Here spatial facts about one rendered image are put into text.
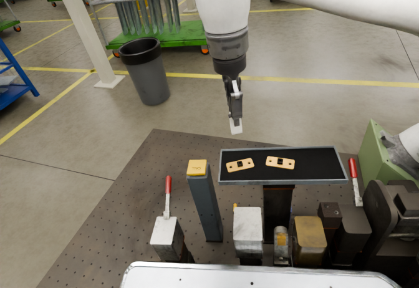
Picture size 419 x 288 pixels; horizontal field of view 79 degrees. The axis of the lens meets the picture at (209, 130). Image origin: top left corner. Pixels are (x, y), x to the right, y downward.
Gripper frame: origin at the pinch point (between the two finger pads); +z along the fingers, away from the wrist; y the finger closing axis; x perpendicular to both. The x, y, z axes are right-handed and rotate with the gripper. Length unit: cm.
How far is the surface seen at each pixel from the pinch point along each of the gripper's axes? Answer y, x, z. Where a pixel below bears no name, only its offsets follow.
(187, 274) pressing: 22.7, -22.0, 33.7
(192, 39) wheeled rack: -351, 0, 106
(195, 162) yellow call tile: -5.3, -14.0, 17.8
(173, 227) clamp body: 10.7, -24.6, 27.7
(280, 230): 21.0, 5.9, 22.9
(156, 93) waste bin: -227, -61, 118
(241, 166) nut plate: 0.8, 0.3, 17.3
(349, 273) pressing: 31, 21, 33
